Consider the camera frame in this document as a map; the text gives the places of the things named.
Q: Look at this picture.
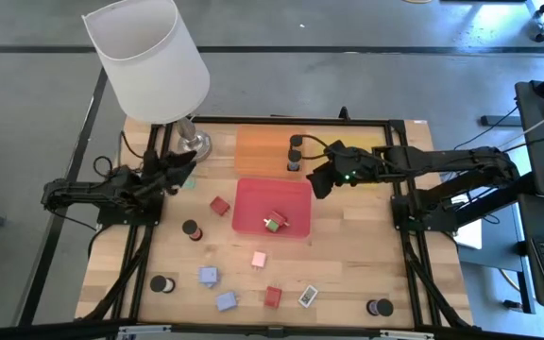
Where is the white digital timer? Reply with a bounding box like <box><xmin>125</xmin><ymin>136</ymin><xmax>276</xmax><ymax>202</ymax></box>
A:
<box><xmin>297</xmin><ymin>284</ymin><xmax>319</xmax><ymax>310</ymax></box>

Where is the silver lamp base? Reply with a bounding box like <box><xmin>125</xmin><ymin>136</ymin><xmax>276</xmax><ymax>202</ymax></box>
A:
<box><xmin>173</xmin><ymin>115</ymin><xmax>213</xmax><ymax>164</ymax></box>

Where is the black hourglass white sand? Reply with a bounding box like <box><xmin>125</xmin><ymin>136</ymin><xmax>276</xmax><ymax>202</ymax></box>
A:
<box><xmin>149</xmin><ymin>275</ymin><xmax>177</xmax><ymax>295</ymax></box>

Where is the red USB charger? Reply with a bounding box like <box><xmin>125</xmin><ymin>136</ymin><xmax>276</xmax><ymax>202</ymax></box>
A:
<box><xmin>267</xmin><ymin>210</ymin><xmax>288</xmax><ymax>228</ymax></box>
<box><xmin>209</xmin><ymin>195</ymin><xmax>231</xmax><ymax>217</ymax></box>
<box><xmin>263</xmin><ymin>285</ymin><xmax>283</xmax><ymax>311</ymax></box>

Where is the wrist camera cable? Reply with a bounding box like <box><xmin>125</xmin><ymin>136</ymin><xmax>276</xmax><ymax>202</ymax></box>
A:
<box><xmin>299</xmin><ymin>133</ymin><xmax>337</xmax><ymax>152</ymax></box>
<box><xmin>93</xmin><ymin>130</ymin><xmax>145</xmax><ymax>179</ymax></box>

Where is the yellow translucent plastic bin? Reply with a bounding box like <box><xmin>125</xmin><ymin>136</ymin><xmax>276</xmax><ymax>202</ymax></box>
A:
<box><xmin>310</xmin><ymin>133</ymin><xmax>387</xmax><ymax>189</ymax></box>

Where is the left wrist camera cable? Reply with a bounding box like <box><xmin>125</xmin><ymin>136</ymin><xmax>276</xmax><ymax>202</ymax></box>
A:
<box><xmin>93</xmin><ymin>130</ymin><xmax>145</xmax><ymax>179</ymax></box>

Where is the grey desk leg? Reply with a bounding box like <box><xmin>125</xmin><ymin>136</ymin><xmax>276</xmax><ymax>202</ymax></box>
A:
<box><xmin>517</xmin><ymin>207</ymin><xmax>537</xmax><ymax>315</ymax></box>

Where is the silver metal bracket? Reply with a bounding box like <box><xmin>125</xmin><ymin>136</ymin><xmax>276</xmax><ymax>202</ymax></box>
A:
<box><xmin>116</xmin><ymin>324</ymin><xmax>173</xmax><ymax>339</ymax></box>
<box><xmin>378</xmin><ymin>329</ymin><xmax>436</xmax><ymax>340</ymax></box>

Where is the black hourglass red sand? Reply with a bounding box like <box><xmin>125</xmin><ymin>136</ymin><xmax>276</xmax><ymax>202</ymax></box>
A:
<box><xmin>181</xmin><ymin>219</ymin><xmax>204</xmax><ymax>243</ymax></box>

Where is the black hourglass purple sand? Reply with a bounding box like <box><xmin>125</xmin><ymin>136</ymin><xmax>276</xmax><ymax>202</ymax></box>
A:
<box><xmin>365</xmin><ymin>297</ymin><xmax>395</xmax><ymax>317</ymax></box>

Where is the grey floor bar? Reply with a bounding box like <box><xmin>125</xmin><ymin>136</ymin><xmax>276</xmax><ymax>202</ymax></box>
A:
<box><xmin>479</xmin><ymin>114</ymin><xmax>522</xmax><ymax>128</ymax></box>

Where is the white box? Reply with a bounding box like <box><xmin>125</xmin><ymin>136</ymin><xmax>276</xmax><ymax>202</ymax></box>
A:
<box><xmin>453</xmin><ymin>219</ymin><xmax>485</xmax><ymax>251</ymax></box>

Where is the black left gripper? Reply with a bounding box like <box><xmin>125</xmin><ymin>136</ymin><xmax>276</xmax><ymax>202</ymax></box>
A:
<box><xmin>139</xmin><ymin>149</ymin><xmax>197</xmax><ymax>200</ymax></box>

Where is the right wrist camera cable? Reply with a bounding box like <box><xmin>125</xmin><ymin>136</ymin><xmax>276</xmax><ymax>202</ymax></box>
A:
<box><xmin>299</xmin><ymin>133</ymin><xmax>337</xmax><ymax>152</ymax></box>

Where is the black floor cable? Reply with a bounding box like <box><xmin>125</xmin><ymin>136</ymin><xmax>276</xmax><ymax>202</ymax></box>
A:
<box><xmin>450</xmin><ymin>104</ymin><xmax>521</xmax><ymax>152</ymax></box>

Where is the pink translucent plastic bin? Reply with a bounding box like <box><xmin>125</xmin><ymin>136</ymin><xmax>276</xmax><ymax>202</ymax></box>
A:
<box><xmin>231</xmin><ymin>177</ymin><xmax>313</xmax><ymax>240</ymax></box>

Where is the white lamp shade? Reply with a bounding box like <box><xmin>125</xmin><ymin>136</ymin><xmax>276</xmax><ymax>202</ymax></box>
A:
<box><xmin>81</xmin><ymin>0</ymin><xmax>212</xmax><ymax>126</ymax></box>

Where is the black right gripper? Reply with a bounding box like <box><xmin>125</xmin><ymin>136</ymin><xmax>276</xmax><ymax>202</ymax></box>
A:
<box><xmin>306</xmin><ymin>139</ymin><xmax>378</xmax><ymax>200</ymax></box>

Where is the orange translucent plastic bin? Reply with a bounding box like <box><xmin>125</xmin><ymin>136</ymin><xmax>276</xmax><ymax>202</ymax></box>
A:
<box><xmin>234</xmin><ymin>126</ymin><xmax>309</xmax><ymax>180</ymax></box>

